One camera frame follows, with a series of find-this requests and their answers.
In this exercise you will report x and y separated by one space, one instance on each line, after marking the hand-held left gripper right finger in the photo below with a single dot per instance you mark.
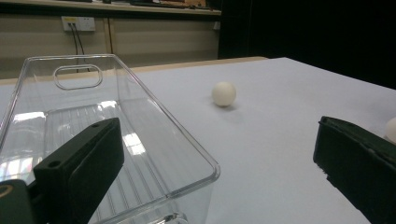
358 165

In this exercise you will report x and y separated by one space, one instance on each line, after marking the small white wall box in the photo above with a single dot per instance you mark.
217 25

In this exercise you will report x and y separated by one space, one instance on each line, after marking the black curtain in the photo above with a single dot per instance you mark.
311 31

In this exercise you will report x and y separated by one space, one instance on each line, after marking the clear plastic container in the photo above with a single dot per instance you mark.
165 149

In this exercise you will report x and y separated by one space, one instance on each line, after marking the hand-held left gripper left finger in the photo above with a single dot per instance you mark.
81 168

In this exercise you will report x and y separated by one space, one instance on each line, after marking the white wall socket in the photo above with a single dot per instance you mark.
82 23

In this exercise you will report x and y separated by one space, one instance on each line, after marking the white ball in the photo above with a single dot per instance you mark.
223 94
392 129

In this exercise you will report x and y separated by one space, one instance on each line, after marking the pale table cover sheet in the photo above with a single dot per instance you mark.
264 140

